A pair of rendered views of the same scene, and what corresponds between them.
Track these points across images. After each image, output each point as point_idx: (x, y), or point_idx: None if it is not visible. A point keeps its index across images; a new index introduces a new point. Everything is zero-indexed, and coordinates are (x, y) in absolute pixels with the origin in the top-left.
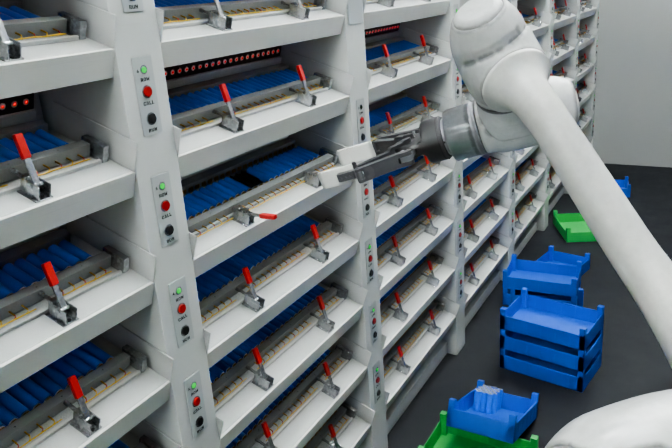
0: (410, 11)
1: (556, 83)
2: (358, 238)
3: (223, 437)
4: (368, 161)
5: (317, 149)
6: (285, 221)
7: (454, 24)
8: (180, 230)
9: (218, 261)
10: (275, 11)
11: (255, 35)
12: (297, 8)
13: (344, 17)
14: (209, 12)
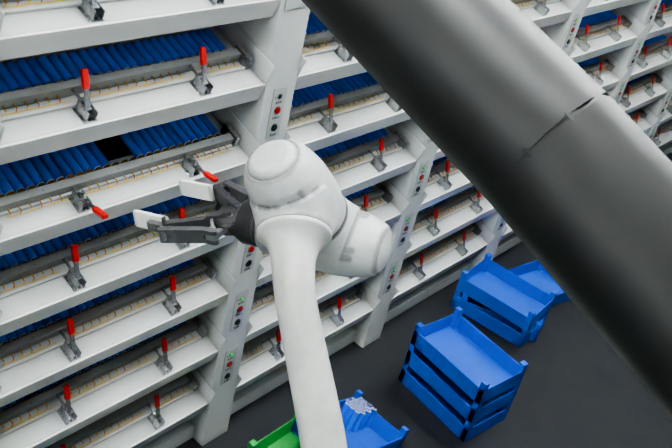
0: None
1: (364, 231)
2: None
3: (2, 398)
4: (178, 222)
5: (223, 121)
6: (136, 208)
7: (248, 161)
8: None
9: (33, 242)
10: None
11: (136, 26)
12: None
13: (280, 1)
14: None
